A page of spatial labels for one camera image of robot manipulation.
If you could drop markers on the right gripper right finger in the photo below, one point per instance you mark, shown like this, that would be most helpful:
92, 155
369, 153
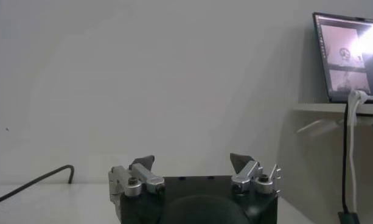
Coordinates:
247, 175

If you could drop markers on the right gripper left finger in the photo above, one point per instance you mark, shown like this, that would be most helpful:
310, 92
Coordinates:
143, 177

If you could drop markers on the white side table with laptop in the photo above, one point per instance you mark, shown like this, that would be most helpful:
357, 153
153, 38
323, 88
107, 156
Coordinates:
320, 108

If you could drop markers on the black power adapter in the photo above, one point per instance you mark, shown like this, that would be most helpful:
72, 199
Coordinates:
349, 218

